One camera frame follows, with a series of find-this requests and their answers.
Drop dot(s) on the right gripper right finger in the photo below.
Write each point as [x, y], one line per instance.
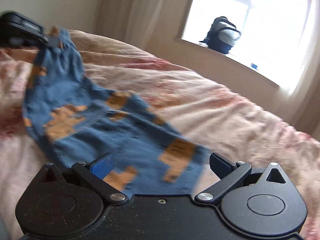
[231, 175]

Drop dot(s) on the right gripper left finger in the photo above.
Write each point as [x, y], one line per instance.
[92, 174]

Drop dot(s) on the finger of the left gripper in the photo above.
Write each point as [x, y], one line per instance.
[53, 41]

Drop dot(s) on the blue patterned children's pants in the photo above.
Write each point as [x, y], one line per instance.
[71, 118]

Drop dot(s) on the pink floral bed cover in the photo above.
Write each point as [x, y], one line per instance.
[204, 111]

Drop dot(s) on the beige left curtain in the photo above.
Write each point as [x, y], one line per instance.
[153, 25]

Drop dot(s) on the beige curtain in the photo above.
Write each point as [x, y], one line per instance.
[153, 25]
[300, 107]

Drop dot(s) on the beige right curtain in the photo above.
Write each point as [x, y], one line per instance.
[300, 107]

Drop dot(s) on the small blue box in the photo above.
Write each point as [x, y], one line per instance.
[254, 66]

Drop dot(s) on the navy blue backpack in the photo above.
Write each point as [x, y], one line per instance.
[222, 35]

